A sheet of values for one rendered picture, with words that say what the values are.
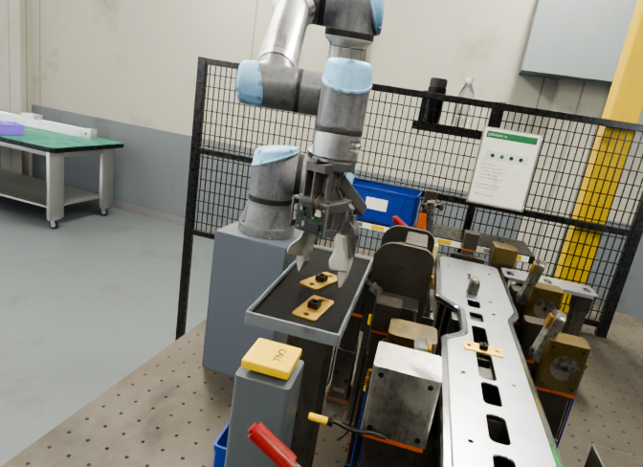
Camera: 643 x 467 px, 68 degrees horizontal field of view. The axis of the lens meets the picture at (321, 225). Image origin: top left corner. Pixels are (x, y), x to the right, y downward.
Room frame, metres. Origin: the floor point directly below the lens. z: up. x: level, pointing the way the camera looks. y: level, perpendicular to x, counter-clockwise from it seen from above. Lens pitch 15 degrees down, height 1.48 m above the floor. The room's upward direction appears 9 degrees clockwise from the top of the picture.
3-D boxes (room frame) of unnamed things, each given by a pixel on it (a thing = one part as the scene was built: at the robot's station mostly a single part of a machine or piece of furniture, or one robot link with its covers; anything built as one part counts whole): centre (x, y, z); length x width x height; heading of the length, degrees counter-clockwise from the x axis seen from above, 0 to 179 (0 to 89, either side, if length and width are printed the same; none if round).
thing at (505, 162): (1.92, -0.68, 1.30); 0.23 x 0.02 x 0.31; 79
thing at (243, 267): (1.23, 0.15, 0.90); 0.20 x 0.20 x 0.40; 74
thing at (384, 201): (1.89, -0.22, 1.10); 0.30 x 0.17 x 0.13; 75
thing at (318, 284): (0.78, -0.01, 1.17); 0.08 x 0.04 x 0.01; 148
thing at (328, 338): (0.78, -0.02, 1.16); 0.37 x 0.14 x 0.02; 169
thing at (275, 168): (1.23, 0.14, 1.27); 0.13 x 0.12 x 0.14; 92
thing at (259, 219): (1.23, 0.15, 1.15); 0.15 x 0.15 x 0.10
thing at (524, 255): (1.86, -0.36, 1.02); 0.90 x 0.22 x 0.03; 79
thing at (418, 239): (1.08, -0.21, 0.95); 0.18 x 0.13 x 0.49; 169
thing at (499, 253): (1.64, -0.66, 0.88); 0.08 x 0.08 x 0.36; 79
